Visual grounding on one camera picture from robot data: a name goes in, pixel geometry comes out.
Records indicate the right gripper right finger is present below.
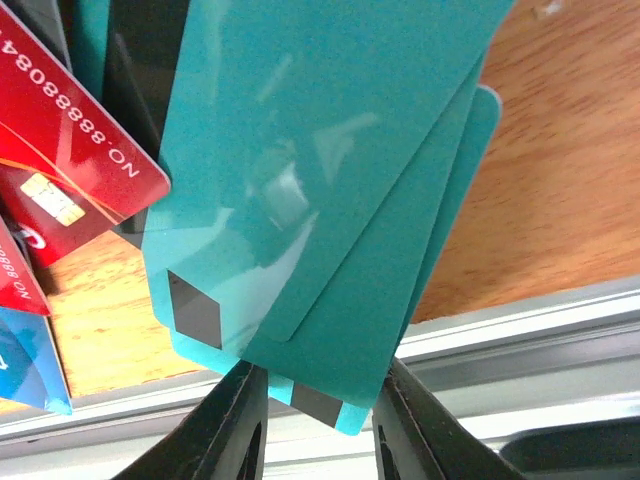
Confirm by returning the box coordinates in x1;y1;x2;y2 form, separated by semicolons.
372;358;524;480

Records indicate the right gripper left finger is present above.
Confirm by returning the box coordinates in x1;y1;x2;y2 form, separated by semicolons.
115;361;268;480

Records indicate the teal card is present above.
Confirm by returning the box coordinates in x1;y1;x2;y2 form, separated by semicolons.
239;54;486;407
169;84;504;436
142;1;512;352

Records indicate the teal card bottom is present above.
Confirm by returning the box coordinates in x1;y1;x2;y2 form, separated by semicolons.
142;1;512;352

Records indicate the blue card bottom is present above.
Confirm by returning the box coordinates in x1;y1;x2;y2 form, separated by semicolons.
0;308;72;415

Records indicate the red card left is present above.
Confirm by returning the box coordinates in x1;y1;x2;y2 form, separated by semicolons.
1;220;51;316

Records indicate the red VIP card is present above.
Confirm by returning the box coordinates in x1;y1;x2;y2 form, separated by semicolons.
1;5;170;267

